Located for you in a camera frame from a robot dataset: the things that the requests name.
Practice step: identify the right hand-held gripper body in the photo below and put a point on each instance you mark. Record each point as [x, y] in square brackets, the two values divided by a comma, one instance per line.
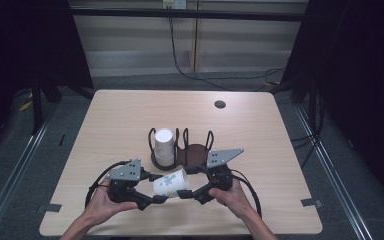
[220, 176]

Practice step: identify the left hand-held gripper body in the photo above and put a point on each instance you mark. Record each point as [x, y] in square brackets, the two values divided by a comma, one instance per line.
[125, 173]

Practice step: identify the floral paper cup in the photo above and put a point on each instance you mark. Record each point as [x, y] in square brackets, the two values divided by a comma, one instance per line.
[170, 183]

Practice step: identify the stack of paper cups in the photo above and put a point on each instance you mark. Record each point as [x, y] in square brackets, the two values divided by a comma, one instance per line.
[164, 140]

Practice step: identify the person's right hand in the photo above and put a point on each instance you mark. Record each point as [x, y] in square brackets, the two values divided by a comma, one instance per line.
[235, 200]

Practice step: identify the person's left hand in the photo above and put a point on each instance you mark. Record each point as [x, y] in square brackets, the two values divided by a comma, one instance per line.
[103, 206]

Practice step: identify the grey tape strip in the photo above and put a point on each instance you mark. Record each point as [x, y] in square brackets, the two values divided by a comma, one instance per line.
[311, 202]
[50, 208]

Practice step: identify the black horizontal metal bar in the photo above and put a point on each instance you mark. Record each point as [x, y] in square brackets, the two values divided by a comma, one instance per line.
[180, 14]

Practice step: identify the black curtain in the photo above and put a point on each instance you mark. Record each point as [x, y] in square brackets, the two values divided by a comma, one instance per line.
[30, 43]
[356, 50]

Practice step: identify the metal floor rail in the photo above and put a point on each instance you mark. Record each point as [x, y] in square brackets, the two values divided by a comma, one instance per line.
[16, 166]
[333, 170]

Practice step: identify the white wall socket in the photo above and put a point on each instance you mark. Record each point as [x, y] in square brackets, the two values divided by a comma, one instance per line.
[175, 4]

